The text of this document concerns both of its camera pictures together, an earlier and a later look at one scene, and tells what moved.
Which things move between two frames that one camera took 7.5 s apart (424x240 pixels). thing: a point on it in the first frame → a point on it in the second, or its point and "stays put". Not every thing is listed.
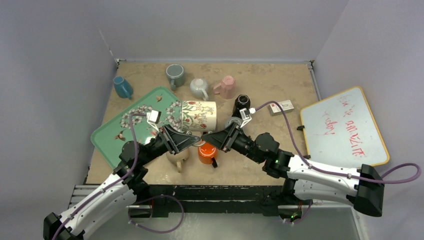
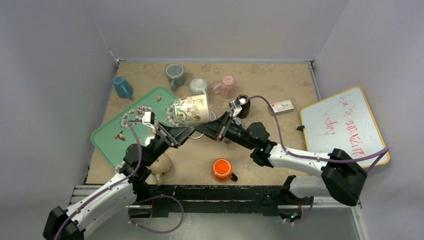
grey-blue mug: x=236 y=120 stays put
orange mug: x=207 y=154 → x=222 y=170
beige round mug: x=179 y=157 → x=161 y=166
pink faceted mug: x=226 y=88 stays put
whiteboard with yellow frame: x=342 y=129 stays put
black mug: x=242 y=102 stays put
